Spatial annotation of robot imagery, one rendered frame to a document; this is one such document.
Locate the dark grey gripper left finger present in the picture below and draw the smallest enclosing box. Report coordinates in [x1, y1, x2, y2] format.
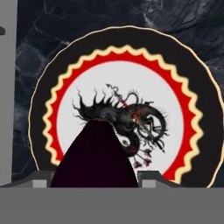
[2, 170, 58, 189]

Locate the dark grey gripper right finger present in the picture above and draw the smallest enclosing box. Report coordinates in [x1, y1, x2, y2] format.
[136, 170, 184, 189]

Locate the dark purple eggplant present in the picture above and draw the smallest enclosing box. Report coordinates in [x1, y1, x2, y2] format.
[49, 118, 140, 189]

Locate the black red dragon plate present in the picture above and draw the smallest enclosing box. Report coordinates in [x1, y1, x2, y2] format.
[28, 25, 224, 189]

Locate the grey cupboard side panel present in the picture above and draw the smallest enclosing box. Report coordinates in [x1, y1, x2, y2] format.
[0, 0, 18, 187]

